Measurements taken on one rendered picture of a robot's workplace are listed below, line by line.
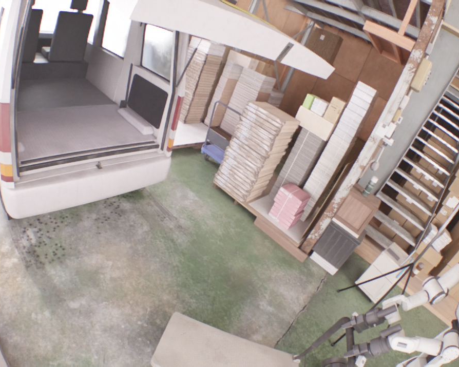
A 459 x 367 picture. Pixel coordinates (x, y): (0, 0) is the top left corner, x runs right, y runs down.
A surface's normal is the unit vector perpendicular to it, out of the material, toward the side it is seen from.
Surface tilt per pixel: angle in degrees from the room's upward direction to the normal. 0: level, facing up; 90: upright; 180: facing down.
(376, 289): 90
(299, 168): 90
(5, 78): 75
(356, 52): 90
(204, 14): 106
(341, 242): 90
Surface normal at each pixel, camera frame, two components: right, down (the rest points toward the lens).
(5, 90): 0.55, 0.36
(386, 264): -0.77, 0.06
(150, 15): 0.55, 0.77
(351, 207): -0.59, 0.22
